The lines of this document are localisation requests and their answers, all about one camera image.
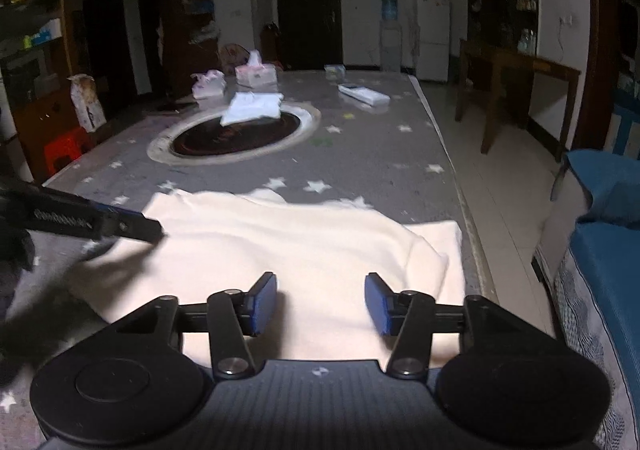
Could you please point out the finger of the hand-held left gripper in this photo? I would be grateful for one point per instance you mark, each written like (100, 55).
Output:
(65, 220)

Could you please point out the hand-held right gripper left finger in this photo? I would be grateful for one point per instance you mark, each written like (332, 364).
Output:
(264, 302)

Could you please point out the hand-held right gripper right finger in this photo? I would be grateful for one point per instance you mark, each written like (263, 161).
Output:
(377, 302)

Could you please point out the cream shirt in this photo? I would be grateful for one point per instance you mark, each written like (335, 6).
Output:
(310, 250)

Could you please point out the dark cloth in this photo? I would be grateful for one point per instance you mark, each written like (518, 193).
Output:
(12, 250)

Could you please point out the red plastic stool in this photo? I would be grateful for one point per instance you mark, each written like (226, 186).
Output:
(67, 147)

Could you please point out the white paper bag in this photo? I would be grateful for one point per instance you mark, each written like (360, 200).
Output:
(87, 102)

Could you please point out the glass-front wooden cabinet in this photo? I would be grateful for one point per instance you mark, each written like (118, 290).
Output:
(35, 79)

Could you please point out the grey star-patterned tablecloth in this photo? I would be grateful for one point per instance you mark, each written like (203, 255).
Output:
(375, 154)

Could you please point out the round built-in hotplate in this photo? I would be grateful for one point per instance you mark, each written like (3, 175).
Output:
(235, 142)

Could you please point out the crumpled white paper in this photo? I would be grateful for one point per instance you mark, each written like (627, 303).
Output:
(252, 108)

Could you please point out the white tissue pack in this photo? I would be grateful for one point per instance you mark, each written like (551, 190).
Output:
(209, 85)

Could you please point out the hanging pale garment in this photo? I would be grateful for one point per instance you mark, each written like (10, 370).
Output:
(161, 37)

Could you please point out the white remote control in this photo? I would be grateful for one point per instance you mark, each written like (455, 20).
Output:
(364, 94)

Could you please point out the blue covered sofa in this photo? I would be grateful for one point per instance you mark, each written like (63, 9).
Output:
(595, 340)

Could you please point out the pink tissue box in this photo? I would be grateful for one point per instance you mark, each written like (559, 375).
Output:
(256, 74)

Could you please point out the patterned baby bouncer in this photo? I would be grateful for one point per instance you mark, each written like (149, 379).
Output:
(231, 54)

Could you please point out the small pale packet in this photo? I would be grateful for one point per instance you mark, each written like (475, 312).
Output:
(335, 71)

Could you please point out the tall dark wooden shelf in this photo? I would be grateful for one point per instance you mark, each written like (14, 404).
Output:
(192, 19)

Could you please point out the blue cloth cover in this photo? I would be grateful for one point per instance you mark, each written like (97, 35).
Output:
(610, 190)

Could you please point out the dark wooden chair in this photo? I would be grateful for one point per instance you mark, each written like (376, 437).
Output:
(270, 39)

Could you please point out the water dispenser with blue bottle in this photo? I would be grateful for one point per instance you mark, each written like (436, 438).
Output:
(391, 39)

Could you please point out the white refrigerator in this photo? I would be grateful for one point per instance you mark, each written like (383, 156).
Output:
(433, 34)

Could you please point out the wooden side table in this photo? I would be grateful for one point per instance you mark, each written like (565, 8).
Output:
(520, 63)

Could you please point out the dark wooden door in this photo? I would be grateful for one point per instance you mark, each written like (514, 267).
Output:
(309, 14)

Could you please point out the glass jar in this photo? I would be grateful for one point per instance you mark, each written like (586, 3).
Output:
(526, 40)

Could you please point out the blue plastic stool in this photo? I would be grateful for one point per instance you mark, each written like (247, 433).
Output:
(627, 124)

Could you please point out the wall socket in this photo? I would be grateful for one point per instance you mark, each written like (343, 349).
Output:
(566, 20)

